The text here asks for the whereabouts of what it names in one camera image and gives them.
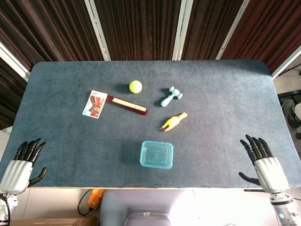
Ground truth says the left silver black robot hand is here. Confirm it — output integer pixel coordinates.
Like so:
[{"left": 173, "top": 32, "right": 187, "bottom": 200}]
[{"left": 0, "top": 138, "right": 48, "bottom": 195}]

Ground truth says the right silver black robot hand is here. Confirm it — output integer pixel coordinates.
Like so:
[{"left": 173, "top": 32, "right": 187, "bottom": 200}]
[{"left": 238, "top": 134, "right": 290, "bottom": 193}]

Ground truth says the blue translucent container lid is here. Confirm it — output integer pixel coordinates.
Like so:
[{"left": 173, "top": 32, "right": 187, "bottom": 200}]
[{"left": 140, "top": 140, "right": 174, "bottom": 170}]

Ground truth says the dark red long fan box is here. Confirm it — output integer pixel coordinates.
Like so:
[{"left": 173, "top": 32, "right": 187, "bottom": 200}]
[{"left": 106, "top": 95, "right": 148, "bottom": 116}]

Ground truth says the blue velvet table cloth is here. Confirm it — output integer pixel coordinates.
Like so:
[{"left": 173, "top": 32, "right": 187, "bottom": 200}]
[{"left": 0, "top": 60, "right": 301, "bottom": 189}]

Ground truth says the grey sneaker shoe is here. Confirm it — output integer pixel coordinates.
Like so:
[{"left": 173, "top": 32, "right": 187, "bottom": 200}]
[{"left": 281, "top": 98, "right": 301, "bottom": 129}]

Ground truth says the black stand base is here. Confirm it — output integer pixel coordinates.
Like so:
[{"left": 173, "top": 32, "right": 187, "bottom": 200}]
[{"left": 277, "top": 90, "right": 301, "bottom": 104}]

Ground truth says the orange plastic device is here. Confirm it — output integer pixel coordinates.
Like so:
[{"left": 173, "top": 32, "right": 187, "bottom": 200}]
[{"left": 87, "top": 189, "right": 105, "bottom": 209}]

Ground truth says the red white picture postcard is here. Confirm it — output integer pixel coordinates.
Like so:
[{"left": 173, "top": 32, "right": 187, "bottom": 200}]
[{"left": 82, "top": 90, "right": 108, "bottom": 120}]

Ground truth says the yellow rubber chicken toy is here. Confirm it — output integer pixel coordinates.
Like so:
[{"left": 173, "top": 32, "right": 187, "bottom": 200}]
[{"left": 161, "top": 112, "right": 188, "bottom": 132}]

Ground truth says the teal toy massage hammer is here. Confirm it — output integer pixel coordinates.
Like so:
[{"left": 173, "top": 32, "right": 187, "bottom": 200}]
[{"left": 160, "top": 86, "right": 183, "bottom": 107}]

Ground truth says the grey robot torso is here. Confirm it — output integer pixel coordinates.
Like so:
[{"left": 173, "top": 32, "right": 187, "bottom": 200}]
[{"left": 98, "top": 189, "right": 278, "bottom": 226}]

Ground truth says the brown pleated curtain panel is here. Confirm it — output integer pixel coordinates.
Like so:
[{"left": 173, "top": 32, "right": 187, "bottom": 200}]
[
  {"left": 222, "top": 0, "right": 301, "bottom": 73},
  {"left": 94, "top": 0, "right": 183, "bottom": 61},
  {"left": 182, "top": 0, "right": 245, "bottom": 61},
  {"left": 0, "top": 0, "right": 105, "bottom": 83}
]

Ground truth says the yellow-green tennis ball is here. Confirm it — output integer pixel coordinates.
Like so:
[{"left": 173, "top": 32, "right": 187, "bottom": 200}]
[{"left": 129, "top": 80, "right": 143, "bottom": 94}]

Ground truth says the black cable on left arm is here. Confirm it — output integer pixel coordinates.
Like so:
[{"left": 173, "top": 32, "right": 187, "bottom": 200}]
[{"left": 0, "top": 192, "right": 11, "bottom": 222}]

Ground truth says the thin black cable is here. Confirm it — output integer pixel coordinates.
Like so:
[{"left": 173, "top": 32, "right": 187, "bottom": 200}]
[{"left": 78, "top": 189, "right": 95, "bottom": 216}]

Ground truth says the white partition frame post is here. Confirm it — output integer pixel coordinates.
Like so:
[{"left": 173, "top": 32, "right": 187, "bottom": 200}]
[
  {"left": 0, "top": 42, "right": 31, "bottom": 82},
  {"left": 84, "top": 0, "right": 111, "bottom": 61},
  {"left": 271, "top": 44, "right": 301, "bottom": 80},
  {"left": 172, "top": 0, "right": 193, "bottom": 61},
  {"left": 215, "top": 0, "right": 251, "bottom": 60}
]

